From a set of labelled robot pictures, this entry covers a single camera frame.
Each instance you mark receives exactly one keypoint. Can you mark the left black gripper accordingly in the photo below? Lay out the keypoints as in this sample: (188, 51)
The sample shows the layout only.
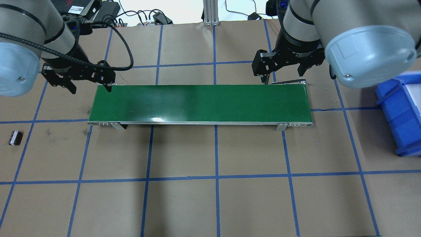
(67, 66)

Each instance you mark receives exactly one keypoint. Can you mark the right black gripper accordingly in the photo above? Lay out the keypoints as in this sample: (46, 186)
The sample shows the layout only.
(298, 50)

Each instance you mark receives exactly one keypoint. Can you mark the brown cylindrical capacitor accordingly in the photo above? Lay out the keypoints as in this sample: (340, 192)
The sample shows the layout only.
(15, 138)

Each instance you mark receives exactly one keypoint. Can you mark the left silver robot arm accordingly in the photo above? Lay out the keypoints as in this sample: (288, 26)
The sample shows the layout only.
(42, 36)

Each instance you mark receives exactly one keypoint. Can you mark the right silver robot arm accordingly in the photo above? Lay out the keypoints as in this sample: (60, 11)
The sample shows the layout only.
(365, 42)

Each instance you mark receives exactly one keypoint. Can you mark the green conveyor belt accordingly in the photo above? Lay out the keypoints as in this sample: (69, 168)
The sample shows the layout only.
(282, 105)

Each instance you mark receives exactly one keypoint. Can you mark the black power adapter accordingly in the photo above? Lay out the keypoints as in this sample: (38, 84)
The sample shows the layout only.
(161, 19)

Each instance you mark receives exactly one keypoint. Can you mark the blue plastic bin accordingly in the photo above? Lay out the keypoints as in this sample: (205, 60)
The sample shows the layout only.
(399, 99)

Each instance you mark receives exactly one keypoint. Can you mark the aluminium frame post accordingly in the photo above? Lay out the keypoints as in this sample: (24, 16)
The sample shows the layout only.
(210, 13)

